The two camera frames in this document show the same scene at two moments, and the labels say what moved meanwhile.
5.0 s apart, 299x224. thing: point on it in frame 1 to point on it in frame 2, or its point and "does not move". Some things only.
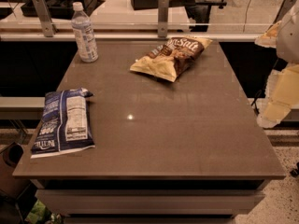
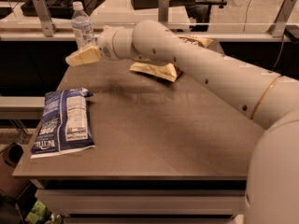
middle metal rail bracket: [163, 16] does not move
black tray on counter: [63, 6] does not move
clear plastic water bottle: [84, 35] does not move
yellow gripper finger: [270, 36] to [87, 55]
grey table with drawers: [189, 150] does not move
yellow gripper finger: [272, 113] to [107, 28]
